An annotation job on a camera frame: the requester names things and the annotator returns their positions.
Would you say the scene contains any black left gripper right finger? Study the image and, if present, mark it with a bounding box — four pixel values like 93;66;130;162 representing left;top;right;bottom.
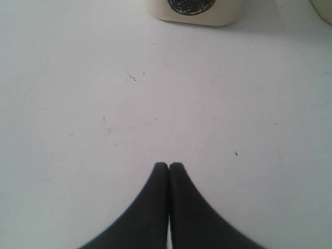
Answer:
169;162;262;248

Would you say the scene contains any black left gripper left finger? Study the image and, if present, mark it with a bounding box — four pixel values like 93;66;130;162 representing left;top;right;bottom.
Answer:
81;162;169;249

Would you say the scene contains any cream bin with circle mark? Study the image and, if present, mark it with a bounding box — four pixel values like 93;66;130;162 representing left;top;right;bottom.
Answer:
144;0;245;27

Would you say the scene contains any cream bin with triangle mark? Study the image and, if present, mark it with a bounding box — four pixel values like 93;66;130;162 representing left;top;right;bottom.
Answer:
310;0;332;24

